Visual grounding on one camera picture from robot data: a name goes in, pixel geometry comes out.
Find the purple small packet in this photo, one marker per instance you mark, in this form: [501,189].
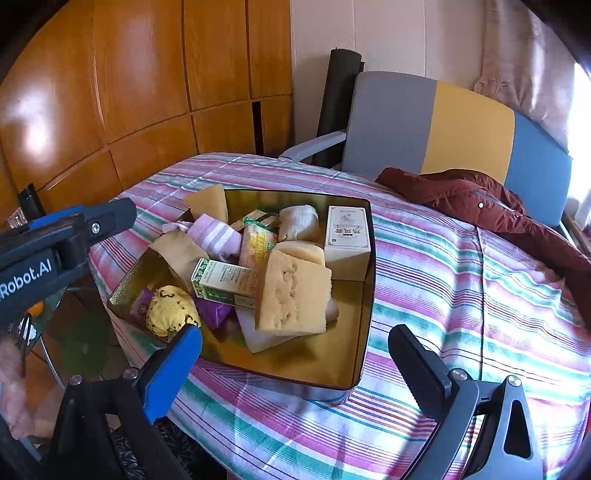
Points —
[211,314]

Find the dark red jacket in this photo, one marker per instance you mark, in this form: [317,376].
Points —
[478,199]

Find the yellow spotted plush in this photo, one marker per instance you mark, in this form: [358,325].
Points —
[170,309]

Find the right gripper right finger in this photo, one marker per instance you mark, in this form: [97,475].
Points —
[424,373]

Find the white sock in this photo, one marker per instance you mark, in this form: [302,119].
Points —
[299,223]

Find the wooden wardrobe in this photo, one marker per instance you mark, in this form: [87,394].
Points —
[107,93]

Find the gold tin box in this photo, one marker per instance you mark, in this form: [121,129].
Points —
[324,367]

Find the white tea box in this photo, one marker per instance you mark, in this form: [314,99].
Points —
[347,243]

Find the black rolled mat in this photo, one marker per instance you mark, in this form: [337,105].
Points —
[344,66]

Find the pink sock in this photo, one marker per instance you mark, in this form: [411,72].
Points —
[218,240]

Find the green white medicine box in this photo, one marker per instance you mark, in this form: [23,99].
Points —
[225,283]

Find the grey yellow blue chair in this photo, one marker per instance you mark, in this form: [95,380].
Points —
[425,126]

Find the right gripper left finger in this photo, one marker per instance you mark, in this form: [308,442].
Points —
[165,372]

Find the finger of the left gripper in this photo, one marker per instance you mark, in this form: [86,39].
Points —
[91,225]
[54,217]

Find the pink curtain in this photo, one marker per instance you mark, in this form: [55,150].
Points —
[527,67]

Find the yellow sponge wedge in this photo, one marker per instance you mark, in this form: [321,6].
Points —
[291,295]

